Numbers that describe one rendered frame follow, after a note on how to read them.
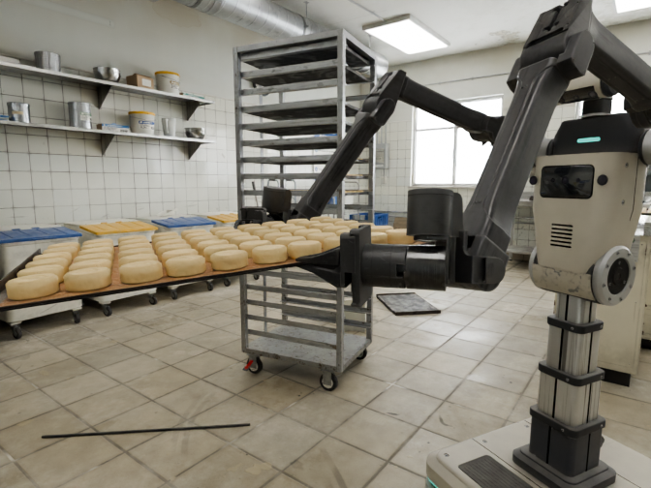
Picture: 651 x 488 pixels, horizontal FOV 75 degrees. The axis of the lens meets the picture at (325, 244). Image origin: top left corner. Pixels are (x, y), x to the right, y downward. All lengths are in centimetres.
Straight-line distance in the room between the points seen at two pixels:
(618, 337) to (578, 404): 145
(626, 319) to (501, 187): 222
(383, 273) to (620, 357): 241
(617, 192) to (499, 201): 65
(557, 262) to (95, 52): 426
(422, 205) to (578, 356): 92
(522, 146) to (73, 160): 414
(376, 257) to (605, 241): 82
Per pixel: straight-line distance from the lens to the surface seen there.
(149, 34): 508
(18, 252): 366
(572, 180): 127
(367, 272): 54
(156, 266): 57
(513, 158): 66
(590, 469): 156
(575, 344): 136
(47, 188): 440
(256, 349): 257
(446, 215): 54
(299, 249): 61
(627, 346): 285
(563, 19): 82
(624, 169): 126
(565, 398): 142
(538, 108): 72
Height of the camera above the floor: 111
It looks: 8 degrees down
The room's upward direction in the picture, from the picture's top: straight up
